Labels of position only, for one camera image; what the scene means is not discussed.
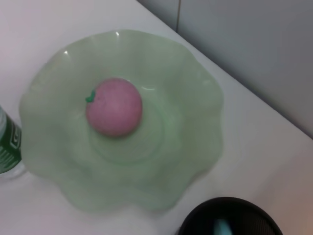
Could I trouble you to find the black mesh pen holder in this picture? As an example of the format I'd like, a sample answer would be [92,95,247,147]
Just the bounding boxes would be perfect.
[179,197,284,235]

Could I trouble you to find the blue capped scissors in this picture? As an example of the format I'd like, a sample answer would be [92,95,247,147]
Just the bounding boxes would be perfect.
[214,219,233,235]

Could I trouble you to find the clear green-label water bottle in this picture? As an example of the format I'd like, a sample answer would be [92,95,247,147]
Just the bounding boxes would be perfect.
[0,105,23,181]

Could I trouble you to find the pale green wavy fruit plate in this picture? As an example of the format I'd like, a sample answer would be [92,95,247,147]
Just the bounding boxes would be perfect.
[19,29,225,213]

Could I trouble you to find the pink toy peach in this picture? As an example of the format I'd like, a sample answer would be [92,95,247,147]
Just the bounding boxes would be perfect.
[85,77,143,138]

